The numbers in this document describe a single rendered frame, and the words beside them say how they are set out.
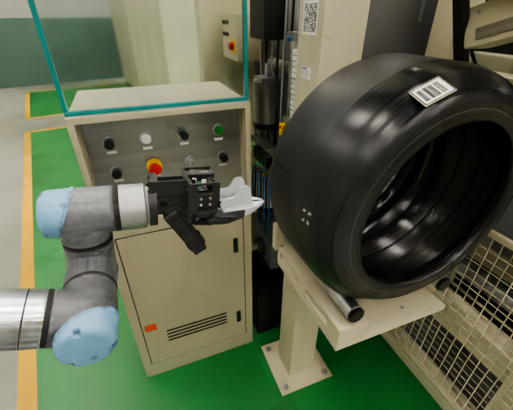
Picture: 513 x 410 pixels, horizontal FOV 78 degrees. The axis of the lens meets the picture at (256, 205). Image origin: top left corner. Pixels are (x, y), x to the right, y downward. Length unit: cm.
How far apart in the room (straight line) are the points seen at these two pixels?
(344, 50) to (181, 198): 59
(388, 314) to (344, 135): 58
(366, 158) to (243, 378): 139
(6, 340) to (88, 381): 144
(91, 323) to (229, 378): 134
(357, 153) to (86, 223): 44
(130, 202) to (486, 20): 94
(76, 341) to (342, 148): 48
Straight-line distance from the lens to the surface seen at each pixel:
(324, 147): 59
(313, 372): 177
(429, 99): 59
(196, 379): 177
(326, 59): 90
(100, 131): 110
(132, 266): 129
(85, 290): 51
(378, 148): 56
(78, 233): 54
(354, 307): 82
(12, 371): 214
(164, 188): 53
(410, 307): 104
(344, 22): 91
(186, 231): 58
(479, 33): 107
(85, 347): 49
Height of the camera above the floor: 152
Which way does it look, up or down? 32 degrees down
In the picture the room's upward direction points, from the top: straight up
